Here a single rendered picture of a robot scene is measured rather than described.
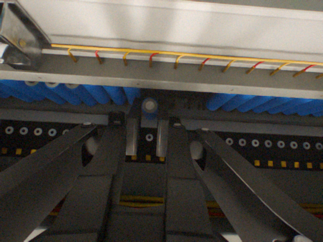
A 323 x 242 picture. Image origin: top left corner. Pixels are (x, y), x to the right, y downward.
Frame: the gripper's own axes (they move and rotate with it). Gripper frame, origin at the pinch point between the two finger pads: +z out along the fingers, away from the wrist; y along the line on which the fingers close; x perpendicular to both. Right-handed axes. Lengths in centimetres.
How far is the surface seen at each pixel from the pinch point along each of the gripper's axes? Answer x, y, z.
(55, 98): -0.1, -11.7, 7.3
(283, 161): -8.1, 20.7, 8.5
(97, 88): 2.1, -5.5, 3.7
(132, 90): 2.2, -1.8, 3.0
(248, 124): -3.3, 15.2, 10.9
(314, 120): -1.6, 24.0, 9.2
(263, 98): 2.3, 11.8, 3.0
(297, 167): -8.8, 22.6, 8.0
